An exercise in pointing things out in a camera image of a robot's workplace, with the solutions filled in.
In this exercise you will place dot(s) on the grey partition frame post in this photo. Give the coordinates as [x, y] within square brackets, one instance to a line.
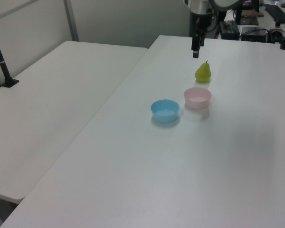
[71, 21]

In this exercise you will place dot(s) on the black device with coloured plugs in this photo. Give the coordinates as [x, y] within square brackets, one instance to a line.
[229, 33]

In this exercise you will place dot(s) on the black computer keyboard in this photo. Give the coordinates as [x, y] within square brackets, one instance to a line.
[276, 12]

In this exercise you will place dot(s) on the black stand with base plate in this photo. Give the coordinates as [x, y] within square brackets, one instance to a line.
[249, 21]

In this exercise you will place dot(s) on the small grey camera unit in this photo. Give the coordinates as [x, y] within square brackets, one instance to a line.
[274, 35]

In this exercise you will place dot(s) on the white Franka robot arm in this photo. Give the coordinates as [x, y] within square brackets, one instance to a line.
[199, 6]

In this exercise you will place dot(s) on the black electronics box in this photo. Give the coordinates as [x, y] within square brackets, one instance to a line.
[254, 33]

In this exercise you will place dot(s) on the pink plastic bowl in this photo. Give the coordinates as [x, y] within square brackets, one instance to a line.
[197, 103]

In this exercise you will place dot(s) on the black pole with clamp base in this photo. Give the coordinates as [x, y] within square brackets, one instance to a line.
[2, 64]

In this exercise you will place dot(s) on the black Franka gripper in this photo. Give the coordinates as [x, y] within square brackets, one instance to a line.
[200, 21]

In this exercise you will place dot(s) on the brown wooden board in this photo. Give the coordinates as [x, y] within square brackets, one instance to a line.
[257, 13]

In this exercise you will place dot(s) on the blue plastic bowl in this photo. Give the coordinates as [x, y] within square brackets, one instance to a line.
[165, 117]

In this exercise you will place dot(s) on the green pear with stem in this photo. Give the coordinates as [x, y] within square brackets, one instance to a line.
[203, 74]

